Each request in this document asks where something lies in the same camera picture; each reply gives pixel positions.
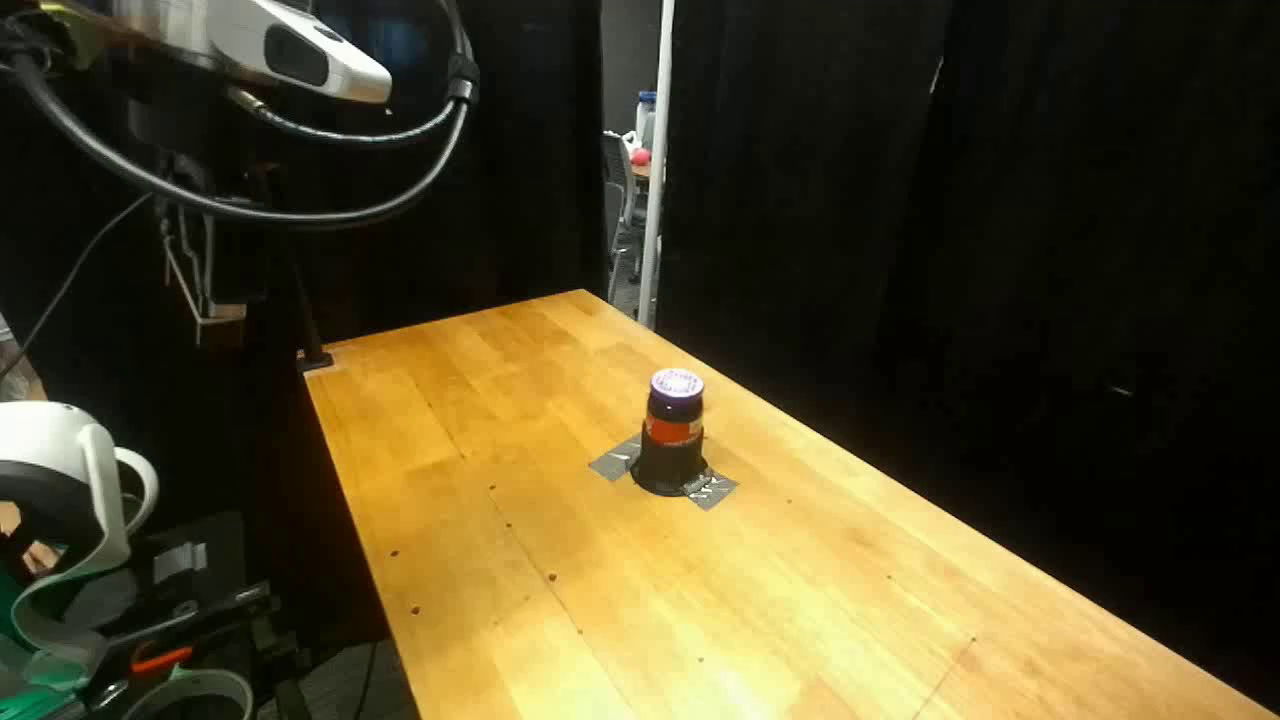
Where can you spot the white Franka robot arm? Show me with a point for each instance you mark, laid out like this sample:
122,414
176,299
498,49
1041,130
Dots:
267,41

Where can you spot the white vertical pole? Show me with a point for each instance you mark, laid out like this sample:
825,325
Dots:
657,161

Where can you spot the white bottle blue cap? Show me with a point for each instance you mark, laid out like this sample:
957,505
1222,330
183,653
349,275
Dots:
646,116

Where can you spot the black curtain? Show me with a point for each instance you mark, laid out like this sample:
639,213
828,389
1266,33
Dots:
987,226

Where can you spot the small wooden block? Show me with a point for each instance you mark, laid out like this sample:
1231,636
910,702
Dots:
225,320

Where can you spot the grey tape piece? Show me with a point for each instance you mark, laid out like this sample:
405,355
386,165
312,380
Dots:
176,561

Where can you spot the pale tape roll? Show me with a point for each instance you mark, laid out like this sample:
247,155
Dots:
186,687

